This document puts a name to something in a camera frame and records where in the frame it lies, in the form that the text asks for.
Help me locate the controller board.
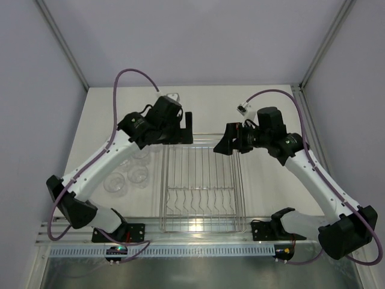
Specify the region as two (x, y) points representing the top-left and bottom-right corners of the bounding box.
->
(104, 245), (128, 265)
(273, 244), (295, 263)

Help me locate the slotted cable duct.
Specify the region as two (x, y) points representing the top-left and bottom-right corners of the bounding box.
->
(49, 243), (274, 258)

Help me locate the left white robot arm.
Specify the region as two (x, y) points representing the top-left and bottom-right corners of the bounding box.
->
(46, 96), (193, 242)

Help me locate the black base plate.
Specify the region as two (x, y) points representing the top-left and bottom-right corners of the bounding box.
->
(250, 220), (306, 241)
(91, 223), (146, 243)

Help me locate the wire dish rack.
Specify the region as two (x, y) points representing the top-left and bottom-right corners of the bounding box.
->
(159, 133), (246, 223)

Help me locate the right controller board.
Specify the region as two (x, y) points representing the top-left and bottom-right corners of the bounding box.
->
(273, 244), (295, 263)

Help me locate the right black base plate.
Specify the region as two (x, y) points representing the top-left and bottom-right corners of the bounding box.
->
(250, 220), (306, 241)

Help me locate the left controller board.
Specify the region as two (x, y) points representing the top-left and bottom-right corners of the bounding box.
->
(104, 245), (128, 265)

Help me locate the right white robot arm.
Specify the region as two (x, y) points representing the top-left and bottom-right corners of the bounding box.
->
(214, 107), (378, 259)

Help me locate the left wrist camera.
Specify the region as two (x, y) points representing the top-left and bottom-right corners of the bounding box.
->
(155, 92), (180, 103)

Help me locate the aluminium frame rail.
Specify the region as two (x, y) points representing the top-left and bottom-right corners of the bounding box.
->
(35, 216), (316, 245)

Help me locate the clear plastic cup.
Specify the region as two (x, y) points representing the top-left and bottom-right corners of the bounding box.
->
(118, 158), (131, 172)
(127, 165), (150, 189)
(149, 144), (163, 153)
(132, 148), (151, 166)
(103, 172), (128, 198)

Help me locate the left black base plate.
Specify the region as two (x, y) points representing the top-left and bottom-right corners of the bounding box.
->
(91, 223), (146, 243)

